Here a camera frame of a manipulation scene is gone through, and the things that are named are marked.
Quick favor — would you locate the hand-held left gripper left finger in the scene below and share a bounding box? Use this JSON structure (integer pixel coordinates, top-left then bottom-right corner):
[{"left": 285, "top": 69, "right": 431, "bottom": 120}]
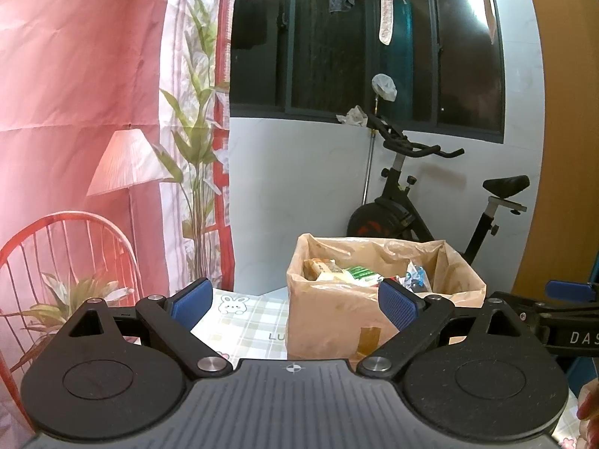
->
[{"left": 66, "top": 277, "right": 234, "bottom": 376}]

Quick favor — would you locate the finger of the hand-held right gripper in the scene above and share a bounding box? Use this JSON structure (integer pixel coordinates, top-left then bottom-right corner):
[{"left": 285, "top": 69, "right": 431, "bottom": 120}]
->
[
  {"left": 489, "top": 291, "right": 599, "bottom": 324},
  {"left": 545, "top": 280, "right": 599, "bottom": 302}
]

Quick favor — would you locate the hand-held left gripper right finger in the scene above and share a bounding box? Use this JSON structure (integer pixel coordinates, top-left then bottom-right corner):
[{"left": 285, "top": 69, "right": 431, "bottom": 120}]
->
[{"left": 358, "top": 279, "right": 523, "bottom": 378}]

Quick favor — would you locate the green snack packet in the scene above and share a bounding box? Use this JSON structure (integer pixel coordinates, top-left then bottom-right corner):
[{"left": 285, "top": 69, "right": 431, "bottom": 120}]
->
[{"left": 344, "top": 266, "right": 383, "bottom": 287}]

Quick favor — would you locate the taped cardboard box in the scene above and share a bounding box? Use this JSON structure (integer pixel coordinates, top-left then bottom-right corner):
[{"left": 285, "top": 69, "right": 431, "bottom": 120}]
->
[{"left": 286, "top": 233, "right": 487, "bottom": 357}]

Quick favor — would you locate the brown cardboard box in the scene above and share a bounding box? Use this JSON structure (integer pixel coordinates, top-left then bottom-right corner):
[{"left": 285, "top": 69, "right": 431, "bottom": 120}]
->
[{"left": 286, "top": 243, "right": 487, "bottom": 361}]

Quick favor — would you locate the person's right hand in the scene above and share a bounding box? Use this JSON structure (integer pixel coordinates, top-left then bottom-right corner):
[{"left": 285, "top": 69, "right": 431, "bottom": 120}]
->
[{"left": 577, "top": 378, "right": 599, "bottom": 449}]

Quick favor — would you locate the brown snack packet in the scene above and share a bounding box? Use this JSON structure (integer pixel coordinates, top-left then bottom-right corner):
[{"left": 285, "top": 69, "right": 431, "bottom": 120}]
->
[{"left": 303, "top": 258, "right": 347, "bottom": 282}]

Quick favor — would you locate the black exercise bike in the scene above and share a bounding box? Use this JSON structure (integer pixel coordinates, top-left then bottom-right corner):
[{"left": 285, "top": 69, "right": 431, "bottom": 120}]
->
[{"left": 346, "top": 112, "right": 531, "bottom": 267}]

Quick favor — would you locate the wooden panel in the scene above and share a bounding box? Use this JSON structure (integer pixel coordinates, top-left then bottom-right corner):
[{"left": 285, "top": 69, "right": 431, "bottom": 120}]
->
[{"left": 510, "top": 0, "right": 599, "bottom": 301}]

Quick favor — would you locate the metal pole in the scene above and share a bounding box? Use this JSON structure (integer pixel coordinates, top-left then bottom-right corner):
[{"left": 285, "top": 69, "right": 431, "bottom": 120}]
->
[{"left": 362, "top": 98, "right": 379, "bottom": 207}]

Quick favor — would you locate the crumpled white plastic wrap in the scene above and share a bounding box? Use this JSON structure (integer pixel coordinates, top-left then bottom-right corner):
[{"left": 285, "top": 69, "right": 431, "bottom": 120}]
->
[{"left": 336, "top": 105, "right": 370, "bottom": 128}]

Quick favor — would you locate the crumpled plastic bag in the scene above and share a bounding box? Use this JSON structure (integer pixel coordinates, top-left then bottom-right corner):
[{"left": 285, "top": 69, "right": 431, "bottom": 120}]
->
[{"left": 371, "top": 73, "right": 398, "bottom": 103}]

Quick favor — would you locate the dark window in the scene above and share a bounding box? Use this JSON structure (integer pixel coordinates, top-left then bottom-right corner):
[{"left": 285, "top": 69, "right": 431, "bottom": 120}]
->
[{"left": 231, "top": 0, "right": 509, "bottom": 146}]

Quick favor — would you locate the hanging pale strap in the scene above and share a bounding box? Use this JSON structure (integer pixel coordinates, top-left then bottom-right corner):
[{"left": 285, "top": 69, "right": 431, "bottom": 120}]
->
[{"left": 377, "top": 0, "right": 395, "bottom": 48}]

